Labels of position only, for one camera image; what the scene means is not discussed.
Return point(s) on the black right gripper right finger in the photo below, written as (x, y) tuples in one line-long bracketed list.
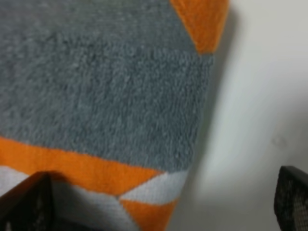
[(291, 199)]

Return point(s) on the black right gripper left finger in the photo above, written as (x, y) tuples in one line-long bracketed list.
[(29, 205)]

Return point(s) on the grey towel with orange pattern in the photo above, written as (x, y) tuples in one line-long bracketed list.
[(107, 97)]

